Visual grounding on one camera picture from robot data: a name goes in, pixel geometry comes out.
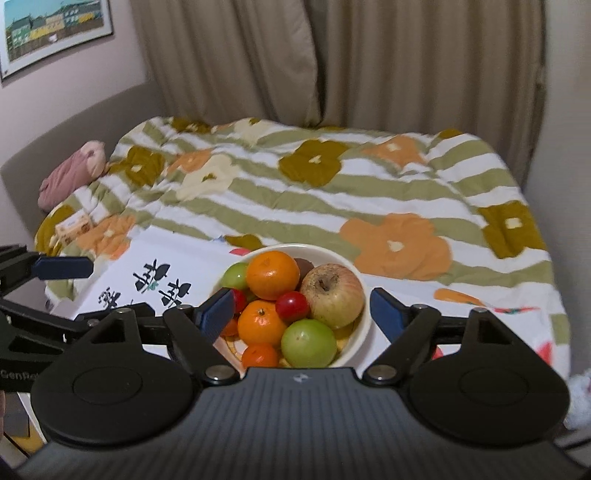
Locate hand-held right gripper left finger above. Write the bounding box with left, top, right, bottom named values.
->
left=90, top=288, right=241, bottom=387

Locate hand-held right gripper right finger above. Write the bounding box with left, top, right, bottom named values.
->
left=362, top=287, right=515, bottom=387

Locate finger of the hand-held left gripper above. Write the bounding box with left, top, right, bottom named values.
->
left=0, top=299, right=158, bottom=357
left=0, top=246, right=94, bottom=291

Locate cream plate with duck print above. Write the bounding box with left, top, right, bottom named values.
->
left=210, top=243, right=373, bottom=369

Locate small green fruit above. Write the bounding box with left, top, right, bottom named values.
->
left=221, top=262, right=250, bottom=291

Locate medium orange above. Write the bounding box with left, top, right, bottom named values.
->
left=238, top=300, right=289, bottom=348

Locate small mandarin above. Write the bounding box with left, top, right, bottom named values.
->
left=241, top=344, right=280, bottom=369

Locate large orange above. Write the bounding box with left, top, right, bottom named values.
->
left=246, top=250, right=301, bottom=301

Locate large green fruit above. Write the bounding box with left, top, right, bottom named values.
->
left=281, top=319, right=338, bottom=368

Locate tissue box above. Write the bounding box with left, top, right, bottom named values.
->
left=54, top=213, right=96, bottom=248

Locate yellow-red apple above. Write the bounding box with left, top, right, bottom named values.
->
left=300, top=263, right=366, bottom=330

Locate pink plush toy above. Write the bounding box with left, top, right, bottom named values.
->
left=38, top=141, right=110, bottom=213

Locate floral striped blanket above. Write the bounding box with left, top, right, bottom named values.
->
left=34, top=116, right=571, bottom=377

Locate grey-brown bed headboard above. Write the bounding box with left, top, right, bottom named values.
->
left=0, top=83, right=163, bottom=237

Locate white fluffy toy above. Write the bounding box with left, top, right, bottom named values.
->
left=565, top=369, right=591, bottom=431

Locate beige curtain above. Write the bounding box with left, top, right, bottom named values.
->
left=129, top=0, right=548, bottom=186

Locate wall poster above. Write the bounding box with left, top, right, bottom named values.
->
left=0, top=0, right=114, bottom=80

